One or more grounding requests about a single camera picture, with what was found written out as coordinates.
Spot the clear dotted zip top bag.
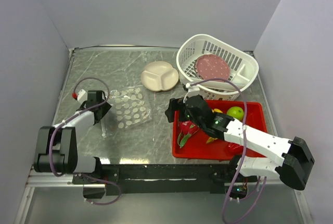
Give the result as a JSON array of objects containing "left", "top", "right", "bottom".
[{"left": 101, "top": 85, "right": 152, "bottom": 138}]

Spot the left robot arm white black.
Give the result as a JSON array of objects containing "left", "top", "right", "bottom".
[{"left": 33, "top": 90, "right": 111, "bottom": 183}]

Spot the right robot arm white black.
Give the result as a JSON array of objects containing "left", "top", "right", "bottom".
[{"left": 165, "top": 95, "right": 315, "bottom": 191}]

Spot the yellow banana bunch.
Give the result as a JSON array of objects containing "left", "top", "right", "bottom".
[{"left": 206, "top": 108, "right": 223, "bottom": 144}]

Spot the pink dragon fruit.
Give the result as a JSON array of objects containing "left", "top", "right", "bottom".
[{"left": 177, "top": 121, "right": 199, "bottom": 148}]

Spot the beige divided plate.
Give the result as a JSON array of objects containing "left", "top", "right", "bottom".
[{"left": 140, "top": 61, "right": 179, "bottom": 92}]

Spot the red plastic tray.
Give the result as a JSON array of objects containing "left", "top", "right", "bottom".
[{"left": 172, "top": 102, "right": 267, "bottom": 161}]

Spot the green apple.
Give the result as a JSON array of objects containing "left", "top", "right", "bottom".
[{"left": 227, "top": 106, "right": 245, "bottom": 121}]

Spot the pink dotted plate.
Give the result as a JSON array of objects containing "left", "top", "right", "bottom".
[{"left": 195, "top": 54, "right": 230, "bottom": 80}]

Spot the red bell pepper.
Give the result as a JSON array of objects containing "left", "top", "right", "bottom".
[{"left": 226, "top": 143, "right": 244, "bottom": 155}]

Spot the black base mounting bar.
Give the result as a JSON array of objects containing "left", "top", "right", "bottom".
[{"left": 72, "top": 164, "right": 258, "bottom": 199}]

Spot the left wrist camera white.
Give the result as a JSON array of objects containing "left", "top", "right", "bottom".
[{"left": 72, "top": 89, "right": 87, "bottom": 104}]

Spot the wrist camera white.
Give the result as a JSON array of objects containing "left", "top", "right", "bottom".
[
  {"left": 184, "top": 83, "right": 200, "bottom": 101},
  {"left": 72, "top": 89, "right": 87, "bottom": 104}
]

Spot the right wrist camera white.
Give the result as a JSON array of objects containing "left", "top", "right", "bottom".
[{"left": 184, "top": 83, "right": 200, "bottom": 101}]

